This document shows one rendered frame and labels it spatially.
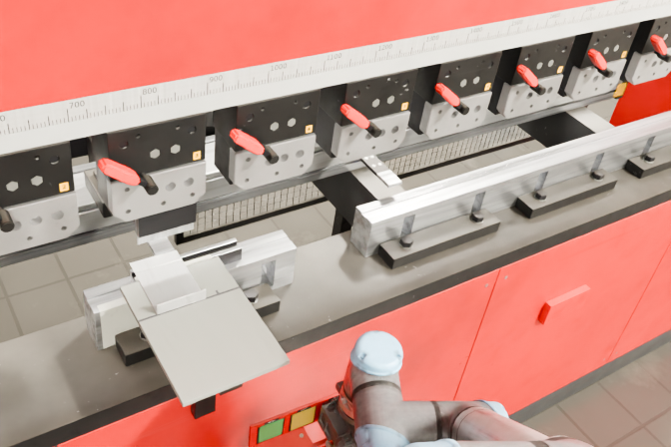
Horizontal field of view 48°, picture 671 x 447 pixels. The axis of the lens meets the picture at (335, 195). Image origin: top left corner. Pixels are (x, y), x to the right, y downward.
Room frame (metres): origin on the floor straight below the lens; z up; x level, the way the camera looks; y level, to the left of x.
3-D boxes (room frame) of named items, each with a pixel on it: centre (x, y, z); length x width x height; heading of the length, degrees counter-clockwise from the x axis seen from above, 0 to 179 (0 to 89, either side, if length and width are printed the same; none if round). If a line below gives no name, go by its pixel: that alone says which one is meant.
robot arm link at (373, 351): (0.75, -0.10, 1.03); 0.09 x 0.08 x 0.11; 10
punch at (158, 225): (0.94, 0.27, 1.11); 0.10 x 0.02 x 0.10; 128
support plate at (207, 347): (0.82, 0.18, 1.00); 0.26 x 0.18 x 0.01; 38
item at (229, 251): (0.96, 0.24, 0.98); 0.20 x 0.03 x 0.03; 128
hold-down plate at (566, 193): (1.51, -0.56, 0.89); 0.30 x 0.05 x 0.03; 128
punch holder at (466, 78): (1.29, -0.18, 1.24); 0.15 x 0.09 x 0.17; 128
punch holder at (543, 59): (1.41, -0.34, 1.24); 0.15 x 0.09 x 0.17; 128
